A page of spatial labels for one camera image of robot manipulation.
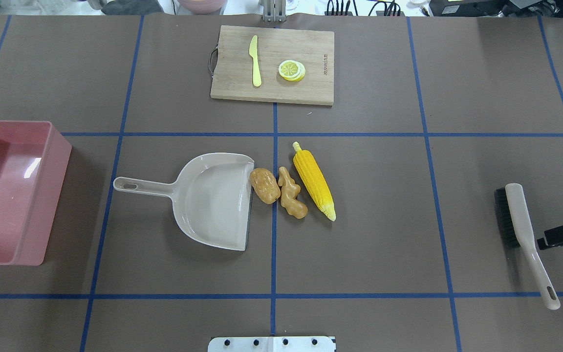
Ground tan toy ginger root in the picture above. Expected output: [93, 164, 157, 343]
[277, 166, 308, 219]

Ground brown toy potato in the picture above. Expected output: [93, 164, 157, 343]
[249, 168, 281, 204]

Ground yellow toy corn cob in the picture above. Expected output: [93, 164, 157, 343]
[292, 142, 337, 222]

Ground beige plastic dustpan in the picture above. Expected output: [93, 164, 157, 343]
[112, 153, 255, 251]

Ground beige hand brush black bristles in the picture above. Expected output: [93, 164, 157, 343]
[494, 183, 561, 310]

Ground pink plastic bin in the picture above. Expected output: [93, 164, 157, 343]
[0, 121, 72, 265]

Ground yellow plastic toy knife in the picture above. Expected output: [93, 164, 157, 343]
[248, 34, 262, 87]

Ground yellow toy lemon slices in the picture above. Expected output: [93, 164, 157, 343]
[279, 60, 306, 82]

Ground bamboo cutting board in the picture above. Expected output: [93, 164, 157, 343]
[210, 25, 335, 106]

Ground black power strip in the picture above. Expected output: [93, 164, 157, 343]
[323, 0, 405, 17]

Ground dark grey cloth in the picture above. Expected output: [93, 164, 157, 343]
[101, 0, 164, 16]

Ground aluminium frame post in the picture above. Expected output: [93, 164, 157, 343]
[259, 0, 287, 22]

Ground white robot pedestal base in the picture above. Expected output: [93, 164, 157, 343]
[207, 336, 337, 352]

